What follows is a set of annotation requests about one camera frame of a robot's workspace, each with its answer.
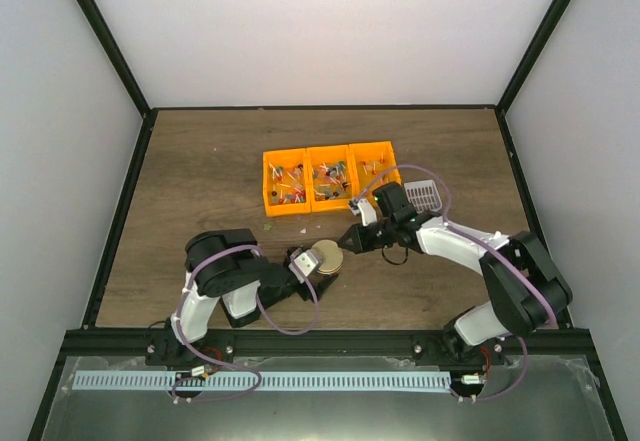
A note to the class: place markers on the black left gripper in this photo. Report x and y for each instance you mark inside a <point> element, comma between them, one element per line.
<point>322,285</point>

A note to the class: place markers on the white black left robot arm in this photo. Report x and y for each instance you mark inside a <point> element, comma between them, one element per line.
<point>228,269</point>

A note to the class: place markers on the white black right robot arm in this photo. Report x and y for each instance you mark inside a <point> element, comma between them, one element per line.
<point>525,287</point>

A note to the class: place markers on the orange bin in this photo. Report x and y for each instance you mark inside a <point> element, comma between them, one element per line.
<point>286,185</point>
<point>331,178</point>
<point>369,161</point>

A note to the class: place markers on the light blue slotted cable duct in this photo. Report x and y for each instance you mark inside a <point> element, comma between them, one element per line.
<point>393,381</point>

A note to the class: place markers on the white slotted plastic scoop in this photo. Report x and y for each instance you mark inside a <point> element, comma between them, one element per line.
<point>423,195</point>

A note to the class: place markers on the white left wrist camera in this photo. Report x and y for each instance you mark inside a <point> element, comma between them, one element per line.
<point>303,264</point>

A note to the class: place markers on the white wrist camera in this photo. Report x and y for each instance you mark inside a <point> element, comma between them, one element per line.
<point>364,209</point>
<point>303,264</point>

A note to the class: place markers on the gold round jar lid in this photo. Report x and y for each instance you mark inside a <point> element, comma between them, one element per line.
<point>328,251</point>

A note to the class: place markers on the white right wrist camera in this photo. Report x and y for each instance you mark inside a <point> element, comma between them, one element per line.
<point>364,209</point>

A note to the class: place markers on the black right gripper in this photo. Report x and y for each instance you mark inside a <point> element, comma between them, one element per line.
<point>360,241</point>

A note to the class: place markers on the clear glass jar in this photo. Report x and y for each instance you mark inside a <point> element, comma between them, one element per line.
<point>329,269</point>

